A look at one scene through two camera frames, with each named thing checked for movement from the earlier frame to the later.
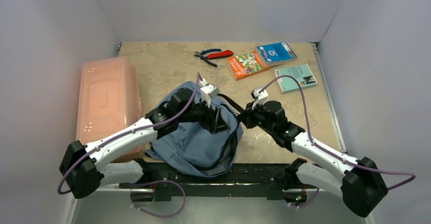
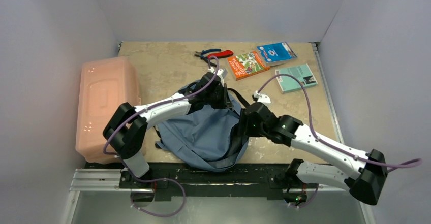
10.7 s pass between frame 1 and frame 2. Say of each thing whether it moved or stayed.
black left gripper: moved
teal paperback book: stayed
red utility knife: stayed
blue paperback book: stayed
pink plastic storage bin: stayed
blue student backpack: moved
